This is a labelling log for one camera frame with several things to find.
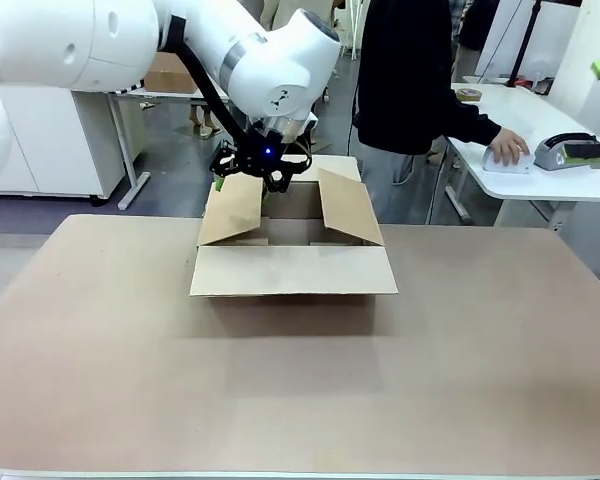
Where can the left gripper black green finger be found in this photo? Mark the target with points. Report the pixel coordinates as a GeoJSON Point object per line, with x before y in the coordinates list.
{"type": "Point", "coordinates": [224, 162]}
{"type": "Point", "coordinates": [276, 181]}

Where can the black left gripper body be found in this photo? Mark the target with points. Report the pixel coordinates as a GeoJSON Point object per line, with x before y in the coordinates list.
{"type": "Point", "coordinates": [260, 150]}

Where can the brown cardboard shipping box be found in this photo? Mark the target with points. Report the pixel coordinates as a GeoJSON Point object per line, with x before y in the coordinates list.
{"type": "Point", "coordinates": [295, 260]}

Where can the white gift set box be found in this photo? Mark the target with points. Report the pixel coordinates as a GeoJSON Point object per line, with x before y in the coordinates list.
{"type": "Point", "coordinates": [522, 167]}

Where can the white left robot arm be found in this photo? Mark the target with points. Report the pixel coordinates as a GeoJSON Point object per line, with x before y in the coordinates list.
{"type": "Point", "coordinates": [80, 40]}

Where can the person's left forearm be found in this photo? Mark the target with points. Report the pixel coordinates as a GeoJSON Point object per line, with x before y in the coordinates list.
{"type": "Point", "coordinates": [475, 120]}

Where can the small background cardboard box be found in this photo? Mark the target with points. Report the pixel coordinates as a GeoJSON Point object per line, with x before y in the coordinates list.
{"type": "Point", "coordinates": [170, 77]}

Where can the person's left hand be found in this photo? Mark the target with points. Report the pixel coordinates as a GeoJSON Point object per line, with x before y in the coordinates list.
{"type": "Point", "coordinates": [507, 147]}

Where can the grey tape dispenser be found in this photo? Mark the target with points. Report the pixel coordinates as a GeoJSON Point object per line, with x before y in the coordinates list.
{"type": "Point", "coordinates": [550, 152]}

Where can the white background desk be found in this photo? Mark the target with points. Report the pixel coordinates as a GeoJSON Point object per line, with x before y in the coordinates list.
{"type": "Point", "coordinates": [130, 150]}

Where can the white side table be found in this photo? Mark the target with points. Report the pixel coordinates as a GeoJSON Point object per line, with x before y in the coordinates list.
{"type": "Point", "coordinates": [530, 110]}

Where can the black tripod pole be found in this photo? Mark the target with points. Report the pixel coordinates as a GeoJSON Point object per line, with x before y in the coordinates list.
{"type": "Point", "coordinates": [524, 40]}

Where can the brown packing tape roll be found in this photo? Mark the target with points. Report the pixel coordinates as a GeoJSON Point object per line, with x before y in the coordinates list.
{"type": "Point", "coordinates": [468, 94]}

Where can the person in dark sweatshirt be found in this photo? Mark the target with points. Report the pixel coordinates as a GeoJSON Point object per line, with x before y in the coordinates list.
{"type": "Point", "coordinates": [405, 75]}

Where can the white storage cabinet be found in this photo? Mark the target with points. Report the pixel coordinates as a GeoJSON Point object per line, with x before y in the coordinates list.
{"type": "Point", "coordinates": [55, 150]}

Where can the person in plaid shirt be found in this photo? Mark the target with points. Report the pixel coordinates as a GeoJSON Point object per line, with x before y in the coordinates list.
{"type": "Point", "coordinates": [467, 20]}

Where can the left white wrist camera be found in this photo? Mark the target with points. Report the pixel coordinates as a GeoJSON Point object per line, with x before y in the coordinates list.
{"type": "Point", "coordinates": [307, 123]}

